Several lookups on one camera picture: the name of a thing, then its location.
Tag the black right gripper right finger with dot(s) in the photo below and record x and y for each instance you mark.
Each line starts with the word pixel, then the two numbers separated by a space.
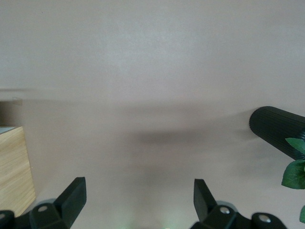
pixel 202 200

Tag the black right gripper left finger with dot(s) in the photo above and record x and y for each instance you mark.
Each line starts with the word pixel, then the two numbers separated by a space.
pixel 69 200

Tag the light wooden drawer cabinet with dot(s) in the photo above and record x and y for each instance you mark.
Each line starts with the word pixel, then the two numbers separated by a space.
pixel 14 167

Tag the artificial red rose with leaves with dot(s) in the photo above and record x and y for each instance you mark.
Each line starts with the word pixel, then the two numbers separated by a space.
pixel 291 175

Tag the black ribbed vase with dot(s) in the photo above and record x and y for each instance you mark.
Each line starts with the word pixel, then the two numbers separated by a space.
pixel 274 126

